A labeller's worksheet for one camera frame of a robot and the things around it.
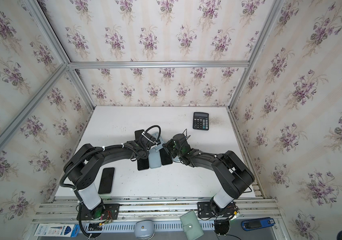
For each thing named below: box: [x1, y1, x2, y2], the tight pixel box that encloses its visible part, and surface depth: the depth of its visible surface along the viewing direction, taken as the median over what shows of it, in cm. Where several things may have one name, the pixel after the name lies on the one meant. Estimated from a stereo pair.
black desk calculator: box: [192, 112, 209, 131], surface depth 110 cm
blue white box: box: [34, 223, 81, 238], surface depth 69 cm
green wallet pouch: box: [180, 210, 204, 240], surface depth 71 cm
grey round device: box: [134, 220, 155, 240], surface depth 65 cm
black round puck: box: [214, 220, 230, 237], surface depth 72 cm
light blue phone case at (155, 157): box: [148, 144, 164, 169], surface depth 91 cm
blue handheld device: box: [241, 217, 276, 231], surface depth 69 cm
